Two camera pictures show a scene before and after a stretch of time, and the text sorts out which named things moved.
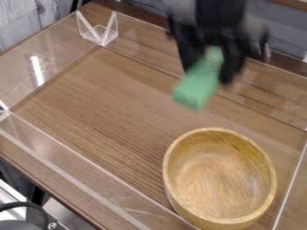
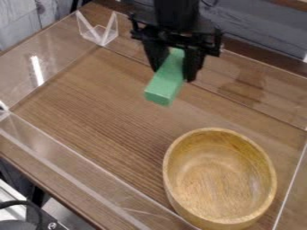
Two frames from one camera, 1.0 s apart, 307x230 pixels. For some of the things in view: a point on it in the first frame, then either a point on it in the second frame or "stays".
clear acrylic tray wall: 89,115 stays
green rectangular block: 195,90 to 167,77
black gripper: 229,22 to 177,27
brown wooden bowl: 219,178 stays
